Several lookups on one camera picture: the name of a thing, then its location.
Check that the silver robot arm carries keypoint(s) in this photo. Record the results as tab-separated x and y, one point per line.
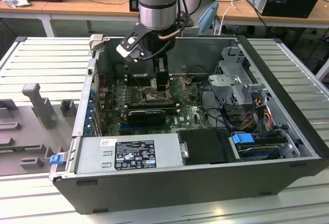
156	8

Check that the black RAM slot row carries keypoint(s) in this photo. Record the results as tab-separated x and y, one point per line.
151	106
138	79

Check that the CPU socket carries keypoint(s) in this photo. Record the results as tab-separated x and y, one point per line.
149	98

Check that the green motherboard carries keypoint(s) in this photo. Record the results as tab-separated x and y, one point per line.
190	111

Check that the metal drive cage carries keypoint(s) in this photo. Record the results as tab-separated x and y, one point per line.
223	80

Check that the low-profile graphics card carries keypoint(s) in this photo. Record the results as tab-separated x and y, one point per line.
146	117

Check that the wooden desk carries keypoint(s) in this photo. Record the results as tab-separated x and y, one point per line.
77	5

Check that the black plastic shroud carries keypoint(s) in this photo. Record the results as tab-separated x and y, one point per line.
205	147

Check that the hard disk in blue carrier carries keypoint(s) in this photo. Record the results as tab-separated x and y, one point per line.
241	140

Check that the grey power supply unit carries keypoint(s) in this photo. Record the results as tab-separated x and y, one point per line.
92	154

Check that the black PC case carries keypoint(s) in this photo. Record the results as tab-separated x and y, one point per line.
180	190

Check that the blue case latch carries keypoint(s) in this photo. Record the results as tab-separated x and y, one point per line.
56	159

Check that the grey parts rack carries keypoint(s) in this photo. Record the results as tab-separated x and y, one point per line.
25	131

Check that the green RAM stick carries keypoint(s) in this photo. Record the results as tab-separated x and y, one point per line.
13	149

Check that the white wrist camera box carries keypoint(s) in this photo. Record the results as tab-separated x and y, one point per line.
126	50

